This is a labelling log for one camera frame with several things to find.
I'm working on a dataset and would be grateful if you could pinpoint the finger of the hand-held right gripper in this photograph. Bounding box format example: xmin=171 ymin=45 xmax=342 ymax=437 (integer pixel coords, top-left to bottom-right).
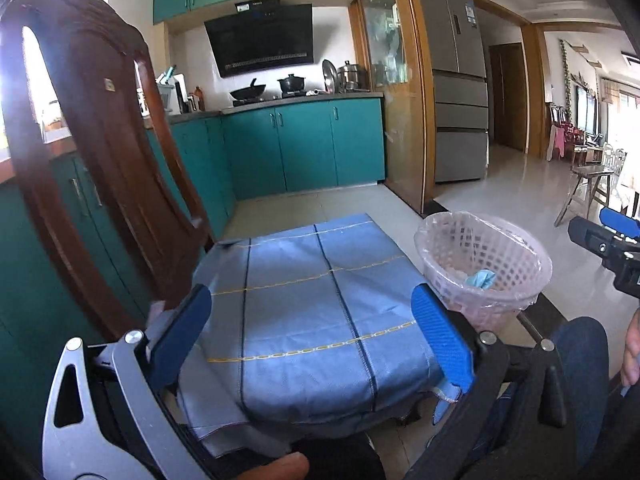
xmin=600 ymin=206 xmax=640 ymax=241
xmin=567 ymin=216 xmax=640 ymax=271

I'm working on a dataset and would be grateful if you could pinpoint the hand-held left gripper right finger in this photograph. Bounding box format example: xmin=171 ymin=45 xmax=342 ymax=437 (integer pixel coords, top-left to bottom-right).
xmin=405 ymin=284 xmax=568 ymax=480

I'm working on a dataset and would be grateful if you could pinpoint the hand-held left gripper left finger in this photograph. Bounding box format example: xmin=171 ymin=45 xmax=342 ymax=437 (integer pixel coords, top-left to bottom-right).
xmin=41 ymin=284 xmax=216 ymax=480

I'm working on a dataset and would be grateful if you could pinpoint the pink plastic wastebasket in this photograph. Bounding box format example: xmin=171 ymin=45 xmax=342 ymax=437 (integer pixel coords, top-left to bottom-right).
xmin=414 ymin=211 xmax=553 ymax=331

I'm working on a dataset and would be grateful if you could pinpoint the blue face mask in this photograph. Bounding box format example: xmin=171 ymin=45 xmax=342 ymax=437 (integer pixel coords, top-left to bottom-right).
xmin=465 ymin=270 xmax=498 ymax=291

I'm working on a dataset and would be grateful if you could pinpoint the person's right hand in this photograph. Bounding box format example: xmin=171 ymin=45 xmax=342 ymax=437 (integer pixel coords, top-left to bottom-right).
xmin=619 ymin=305 xmax=640 ymax=388

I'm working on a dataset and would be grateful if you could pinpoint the tall wooden stool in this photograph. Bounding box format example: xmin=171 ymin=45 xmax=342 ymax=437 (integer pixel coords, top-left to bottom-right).
xmin=554 ymin=165 xmax=615 ymax=228

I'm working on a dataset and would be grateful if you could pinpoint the person's leg in jeans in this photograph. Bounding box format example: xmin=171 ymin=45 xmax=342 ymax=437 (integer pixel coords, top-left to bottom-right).
xmin=450 ymin=316 xmax=611 ymax=480

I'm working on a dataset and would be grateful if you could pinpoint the pink hanging cloth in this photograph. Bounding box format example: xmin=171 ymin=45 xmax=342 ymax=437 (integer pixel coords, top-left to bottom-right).
xmin=546 ymin=124 xmax=568 ymax=162

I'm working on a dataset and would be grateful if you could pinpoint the green vine garland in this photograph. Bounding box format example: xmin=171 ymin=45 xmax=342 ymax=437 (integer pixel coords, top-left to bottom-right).
xmin=559 ymin=39 xmax=575 ymax=122

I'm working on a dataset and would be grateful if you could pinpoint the brown wooden door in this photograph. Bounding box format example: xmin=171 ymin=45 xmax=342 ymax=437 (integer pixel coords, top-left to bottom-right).
xmin=489 ymin=44 xmax=528 ymax=153

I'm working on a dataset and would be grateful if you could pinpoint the silver refrigerator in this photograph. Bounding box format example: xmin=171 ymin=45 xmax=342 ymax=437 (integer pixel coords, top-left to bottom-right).
xmin=417 ymin=0 xmax=490 ymax=183

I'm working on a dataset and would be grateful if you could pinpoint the carved wooden chair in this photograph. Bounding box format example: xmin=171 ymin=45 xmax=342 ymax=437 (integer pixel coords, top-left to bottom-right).
xmin=0 ymin=0 xmax=216 ymax=341

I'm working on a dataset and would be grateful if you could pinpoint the wooden framed glass door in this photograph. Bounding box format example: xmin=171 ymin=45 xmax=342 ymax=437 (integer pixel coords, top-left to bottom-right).
xmin=350 ymin=0 xmax=436 ymax=215

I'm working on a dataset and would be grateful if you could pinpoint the white knife holder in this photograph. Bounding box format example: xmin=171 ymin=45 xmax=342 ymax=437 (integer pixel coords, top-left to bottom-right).
xmin=170 ymin=74 xmax=190 ymax=113

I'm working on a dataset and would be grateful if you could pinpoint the black wok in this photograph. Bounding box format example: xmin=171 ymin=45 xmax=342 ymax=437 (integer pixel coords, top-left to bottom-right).
xmin=230 ymin=78 xmax=267 ymax=101

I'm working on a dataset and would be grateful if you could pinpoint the gas stove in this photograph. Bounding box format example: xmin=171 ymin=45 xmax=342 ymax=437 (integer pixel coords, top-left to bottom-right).
xmin=232 ymin=91 xmax=308 ymax=106

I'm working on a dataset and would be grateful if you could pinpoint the black cooking pot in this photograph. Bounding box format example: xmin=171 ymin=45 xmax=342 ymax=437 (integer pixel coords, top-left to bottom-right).
xmin=277 ymin=74 xmax=306 ymax=96

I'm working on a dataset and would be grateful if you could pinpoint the steel stock pot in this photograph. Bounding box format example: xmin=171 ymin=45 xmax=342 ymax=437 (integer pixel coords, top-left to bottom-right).
xmin=337 ymin=61 xmax=371 ymax=93

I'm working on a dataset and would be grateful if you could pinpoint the steel pot lid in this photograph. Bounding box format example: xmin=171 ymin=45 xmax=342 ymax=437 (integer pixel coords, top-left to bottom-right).
xmin=321 ymin=59 xmax=341 ymax=93

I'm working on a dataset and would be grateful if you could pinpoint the black range hood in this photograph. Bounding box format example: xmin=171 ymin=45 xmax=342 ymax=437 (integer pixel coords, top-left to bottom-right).
xmin=204 ymin=0 xmax=315 ymax=79

